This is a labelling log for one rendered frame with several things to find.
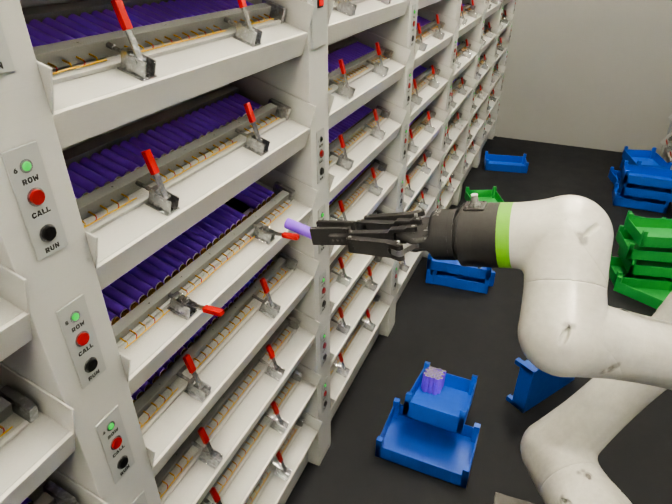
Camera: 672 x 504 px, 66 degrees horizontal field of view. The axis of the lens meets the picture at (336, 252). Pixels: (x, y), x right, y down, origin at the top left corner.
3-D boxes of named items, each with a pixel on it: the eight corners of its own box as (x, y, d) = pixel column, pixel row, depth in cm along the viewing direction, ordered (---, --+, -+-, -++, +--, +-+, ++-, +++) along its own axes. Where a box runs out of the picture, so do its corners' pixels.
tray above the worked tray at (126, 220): (305, 146, 114) (322, 87, 106) (95, 295, 67) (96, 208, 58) (227, 108, 118) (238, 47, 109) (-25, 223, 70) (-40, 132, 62)
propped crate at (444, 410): (421, 379, 203) (425, 360, 201) (474, 394, 196) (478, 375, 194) (401, 414, 176) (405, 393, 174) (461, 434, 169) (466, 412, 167)
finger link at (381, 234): (421, 247, 79) (419, 251, 78) (351, 248, 83) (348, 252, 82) (418, 223, 77) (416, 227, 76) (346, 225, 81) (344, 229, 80)
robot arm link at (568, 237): (612, 210, 73) (616, 180, 64) (610, 298, 70) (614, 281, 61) (508, 211, 79) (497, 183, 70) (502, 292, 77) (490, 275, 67)
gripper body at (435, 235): (463, 199, 78) (404, 200, 82) (450, 223, 71) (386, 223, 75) (467, 244, 81) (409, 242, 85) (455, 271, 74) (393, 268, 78)
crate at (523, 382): (574, 380, 203) (556, 368, 208) (586, 340, 192) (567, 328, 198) (523, 413, 188) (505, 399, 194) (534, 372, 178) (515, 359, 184)
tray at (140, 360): (307, 223, 124) (318, 190, 119) (126, 400, 77) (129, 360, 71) (236, 186, 128) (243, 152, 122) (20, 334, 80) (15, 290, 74)
